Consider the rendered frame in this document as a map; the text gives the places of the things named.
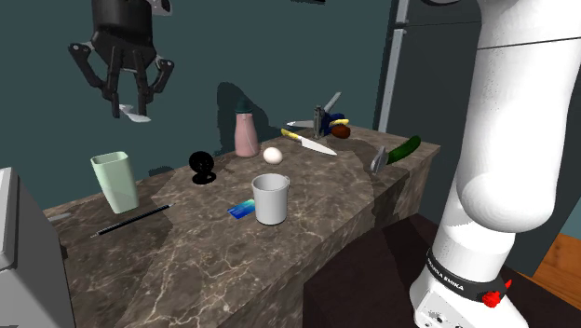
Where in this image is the grey mug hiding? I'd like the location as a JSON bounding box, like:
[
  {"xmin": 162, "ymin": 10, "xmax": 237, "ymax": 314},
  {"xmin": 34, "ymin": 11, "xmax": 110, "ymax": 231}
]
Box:
[{"xmin": 250, "ymin": 172, "xmax": 291, "ymax": 226}]

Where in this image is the grey scraper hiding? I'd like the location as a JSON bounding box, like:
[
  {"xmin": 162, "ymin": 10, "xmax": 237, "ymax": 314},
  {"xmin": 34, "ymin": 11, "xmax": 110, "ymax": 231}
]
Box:
[{"xmin": 369, "ymin": 144, "xmax": 389, "ymax": 175}]

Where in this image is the yellow-handled kitchen knife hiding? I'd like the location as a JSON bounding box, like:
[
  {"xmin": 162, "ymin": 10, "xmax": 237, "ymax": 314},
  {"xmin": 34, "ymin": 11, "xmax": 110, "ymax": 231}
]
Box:
[{"xmin": 279, "ymin": 128, "xmax": 339, "ymax": 157}]

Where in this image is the black pencil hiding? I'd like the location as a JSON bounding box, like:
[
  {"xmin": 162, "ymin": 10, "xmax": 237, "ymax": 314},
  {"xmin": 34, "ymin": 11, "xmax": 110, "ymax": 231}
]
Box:
[{"xmin": 89, "ymin": 203, "xmax": 175, "ymax": 239}]

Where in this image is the green cucumber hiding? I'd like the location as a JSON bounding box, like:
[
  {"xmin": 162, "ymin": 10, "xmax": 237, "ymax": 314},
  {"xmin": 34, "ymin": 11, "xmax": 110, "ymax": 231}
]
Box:
[{"xmin": 385, "ymin": 134, "xmax": 423, "ymax": 166}]

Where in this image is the pink bottle with teal cap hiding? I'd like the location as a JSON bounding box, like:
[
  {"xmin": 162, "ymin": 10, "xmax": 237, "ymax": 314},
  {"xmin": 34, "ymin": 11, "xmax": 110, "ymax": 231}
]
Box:
[{"xmin": 233, "ymin": 95, "xmax": 262, "ymax": 159}]

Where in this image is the dark robot stand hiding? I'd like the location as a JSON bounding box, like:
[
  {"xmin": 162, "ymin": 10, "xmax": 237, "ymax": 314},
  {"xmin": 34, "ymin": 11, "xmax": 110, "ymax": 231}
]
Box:
[{"xmin": 301, "ymin": 212, "xmax": 581, "ymax": 328}]

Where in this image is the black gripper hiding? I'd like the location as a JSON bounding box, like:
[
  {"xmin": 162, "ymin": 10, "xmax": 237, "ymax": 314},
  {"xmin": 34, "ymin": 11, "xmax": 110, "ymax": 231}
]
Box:
[{"xmin": 67, "ymin": 0, "xmax": 176, "ymax": 120}]

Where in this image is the grey box appliance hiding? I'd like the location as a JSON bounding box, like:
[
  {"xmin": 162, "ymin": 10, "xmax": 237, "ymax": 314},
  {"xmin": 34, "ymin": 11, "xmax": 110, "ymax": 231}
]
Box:
[{"xmin": 0, "ymin": 166, "xmax": 76, "ymax": 328}]

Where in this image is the white egg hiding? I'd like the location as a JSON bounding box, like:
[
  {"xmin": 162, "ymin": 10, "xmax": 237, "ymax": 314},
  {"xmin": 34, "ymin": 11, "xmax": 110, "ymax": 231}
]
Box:
[{"xmin": 263, "ymin": 146, "xmax": 284, "ymax": 166}]

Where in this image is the blue card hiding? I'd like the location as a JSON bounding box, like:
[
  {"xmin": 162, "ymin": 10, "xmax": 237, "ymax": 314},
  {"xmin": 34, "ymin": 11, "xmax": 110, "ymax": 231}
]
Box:
[{"xmin": 226, "ymin": 198, "xmax": 257, "ymax": 222}]

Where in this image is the black ball on round base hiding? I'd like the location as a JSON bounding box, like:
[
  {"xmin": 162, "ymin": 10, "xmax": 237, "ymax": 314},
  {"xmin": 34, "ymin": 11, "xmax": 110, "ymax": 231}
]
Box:
[{"xmin": 187, "ymin": 151, "xmax": 219, "ymax": 186}]

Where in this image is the pale green square cup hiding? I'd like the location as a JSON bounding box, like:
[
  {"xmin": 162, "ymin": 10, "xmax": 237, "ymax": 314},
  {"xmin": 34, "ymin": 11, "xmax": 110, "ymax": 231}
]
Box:
[{"xmin": 89, "ymin": 151, "xmax": 141, "ymax": 215}]

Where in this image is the dark refrigerator with grey handle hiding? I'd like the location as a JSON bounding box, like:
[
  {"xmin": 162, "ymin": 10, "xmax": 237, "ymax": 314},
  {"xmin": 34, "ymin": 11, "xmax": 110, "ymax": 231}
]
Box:
[{"xmin": 372, "ymin": 0, "xmax": 483, "ymax": 226}]

